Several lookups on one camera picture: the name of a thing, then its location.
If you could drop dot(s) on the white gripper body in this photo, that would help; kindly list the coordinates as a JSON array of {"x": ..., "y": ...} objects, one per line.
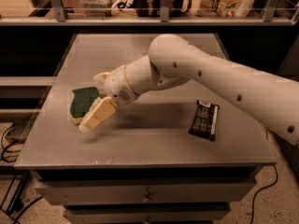
[{"x": 118, "y": 85}]

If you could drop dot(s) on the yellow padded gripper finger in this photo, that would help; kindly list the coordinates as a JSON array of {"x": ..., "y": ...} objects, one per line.
[
  {"x": 101, "y": 109},
  {"x": 101, "y": 79}
]

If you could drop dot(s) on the green and yellow sponge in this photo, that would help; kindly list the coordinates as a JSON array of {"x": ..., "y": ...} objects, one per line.
[{"x": 81, "y": 103}]

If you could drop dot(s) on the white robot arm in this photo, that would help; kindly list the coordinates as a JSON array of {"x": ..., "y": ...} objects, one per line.
[{"x": 172, "y": 61}]

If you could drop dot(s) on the grey table with drawers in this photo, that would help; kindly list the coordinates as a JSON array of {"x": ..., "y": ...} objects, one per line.
[{"x": 146, "y": 140}]

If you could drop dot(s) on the black backpack on shelf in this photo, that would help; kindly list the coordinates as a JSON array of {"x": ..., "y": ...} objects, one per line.
[{"x": 152, "y": 8}]

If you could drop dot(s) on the dark box on left floor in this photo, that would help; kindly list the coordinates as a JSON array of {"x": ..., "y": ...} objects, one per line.
[{"x": 19, "y": 131}]

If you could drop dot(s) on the black snack wrapper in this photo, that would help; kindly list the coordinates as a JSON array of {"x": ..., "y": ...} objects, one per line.
[{"x": 204, "y": 120}]

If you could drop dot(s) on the lower drawer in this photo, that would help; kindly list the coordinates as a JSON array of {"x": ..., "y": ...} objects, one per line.
[{"x": 143, "y": 215}]

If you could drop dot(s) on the upper drawer with knob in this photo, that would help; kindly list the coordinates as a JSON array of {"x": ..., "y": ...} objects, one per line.
[{"x": 96, "y": 192}]

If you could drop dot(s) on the printed snack bag on shelf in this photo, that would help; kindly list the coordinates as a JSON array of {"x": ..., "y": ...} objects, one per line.
[{"x": 224, "y": 8}]

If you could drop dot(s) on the metal shelf rail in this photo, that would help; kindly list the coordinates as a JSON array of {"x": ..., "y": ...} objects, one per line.
[{"x": 71, "y": 12}]

